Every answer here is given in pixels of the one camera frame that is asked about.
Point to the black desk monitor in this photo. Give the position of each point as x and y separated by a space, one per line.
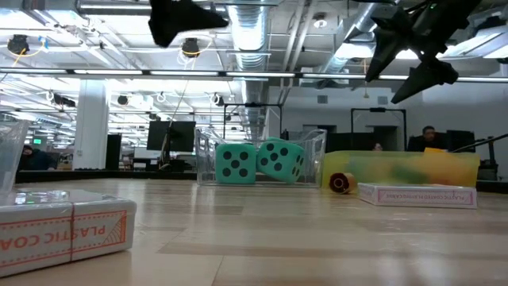
460 141
170 137

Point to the clear rectangular plastic container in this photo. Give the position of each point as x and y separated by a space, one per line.
12 151

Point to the clear wavy plastic bin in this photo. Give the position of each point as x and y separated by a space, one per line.
204 159

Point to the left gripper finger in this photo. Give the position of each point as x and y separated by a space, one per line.
162 33
194 16

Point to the silver ceiling duct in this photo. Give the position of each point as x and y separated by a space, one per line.
357 24
249 51

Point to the purple playing card deck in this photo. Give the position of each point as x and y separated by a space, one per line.
416 195

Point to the teal foam dice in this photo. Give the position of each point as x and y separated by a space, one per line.
279 159
236 163

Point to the brown small cylinder piece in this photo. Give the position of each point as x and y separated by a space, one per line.
342 182

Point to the yellow translucent tray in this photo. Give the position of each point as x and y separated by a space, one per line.
377 167

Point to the long ceiling light strip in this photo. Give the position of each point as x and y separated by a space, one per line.
258 74

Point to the thin black slanted rod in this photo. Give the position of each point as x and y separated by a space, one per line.
480 143

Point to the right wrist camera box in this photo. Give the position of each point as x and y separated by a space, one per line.
391 18

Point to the white square pillar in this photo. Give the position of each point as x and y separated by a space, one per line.
91 123

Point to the orange playing card deck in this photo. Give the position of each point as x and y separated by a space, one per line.
59 238

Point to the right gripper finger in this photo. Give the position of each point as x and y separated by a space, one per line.
391 47
434 73

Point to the black background stand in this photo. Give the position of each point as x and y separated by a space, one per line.
488 167

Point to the black speaker tower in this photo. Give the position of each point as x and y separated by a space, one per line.
113 151

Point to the green exit sign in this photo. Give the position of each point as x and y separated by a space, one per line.
37 141

